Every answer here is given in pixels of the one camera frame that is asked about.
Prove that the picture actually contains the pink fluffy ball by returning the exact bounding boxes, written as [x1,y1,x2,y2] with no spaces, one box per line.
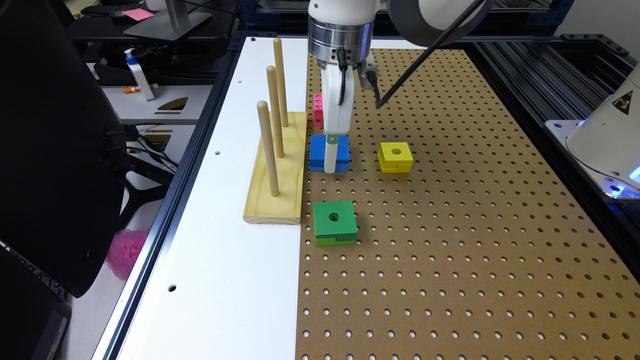
[106,229,148,280]

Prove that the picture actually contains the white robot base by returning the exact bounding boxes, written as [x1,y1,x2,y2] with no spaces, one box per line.
[545,68,639,200]

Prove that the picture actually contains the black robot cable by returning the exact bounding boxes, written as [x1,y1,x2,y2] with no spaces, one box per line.
[337,0,489,110]

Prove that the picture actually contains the orange marker pen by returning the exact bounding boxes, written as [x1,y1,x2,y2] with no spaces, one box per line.
[123,84,159,94]

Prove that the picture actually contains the blue block with hole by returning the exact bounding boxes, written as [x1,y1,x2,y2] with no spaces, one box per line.
[309,135,350,172]

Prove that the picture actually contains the near wooden peg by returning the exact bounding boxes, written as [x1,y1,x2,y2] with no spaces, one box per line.
[257,100,280,197]

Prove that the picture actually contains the middle wooden peg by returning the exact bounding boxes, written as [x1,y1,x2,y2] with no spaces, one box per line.
[266,65,284,158]

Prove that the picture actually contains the pink studded cube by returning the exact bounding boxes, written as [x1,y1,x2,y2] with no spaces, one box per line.
[313,94,324,126]

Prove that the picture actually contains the silver monitor stand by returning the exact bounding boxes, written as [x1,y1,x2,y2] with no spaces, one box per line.
[123,0,211,41]

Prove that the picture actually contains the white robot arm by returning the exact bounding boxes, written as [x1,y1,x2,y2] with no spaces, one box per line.
[308,0,493,173]

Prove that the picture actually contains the far wooden peg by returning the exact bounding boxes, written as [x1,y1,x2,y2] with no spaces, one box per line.
[273,37,289,127]

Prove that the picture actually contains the yellow block with hole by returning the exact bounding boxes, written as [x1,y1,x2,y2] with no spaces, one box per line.
[378,142,414,173]

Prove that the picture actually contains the wooden peg base board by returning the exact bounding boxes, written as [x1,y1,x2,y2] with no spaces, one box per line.
[243,112,307,225]

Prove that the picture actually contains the black monitor back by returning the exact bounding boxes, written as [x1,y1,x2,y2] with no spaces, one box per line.
[1,0,129,297]

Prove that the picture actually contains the green block with hole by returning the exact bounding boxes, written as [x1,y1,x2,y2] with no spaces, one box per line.
[313,201,358,247]

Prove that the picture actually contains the white blue-capped bottle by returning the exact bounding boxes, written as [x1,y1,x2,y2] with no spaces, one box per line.
[124,48,155,101]

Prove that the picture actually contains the pink sticky note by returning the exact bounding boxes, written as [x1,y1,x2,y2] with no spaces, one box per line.
[123,8,155,21]

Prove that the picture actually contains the wooden peg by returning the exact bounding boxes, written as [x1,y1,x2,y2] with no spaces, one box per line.
[273,37,289,127]
[257,100,280,197]
[266,65,284,158]

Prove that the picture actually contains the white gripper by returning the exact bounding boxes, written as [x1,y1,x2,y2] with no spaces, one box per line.
[317,57,378,173]

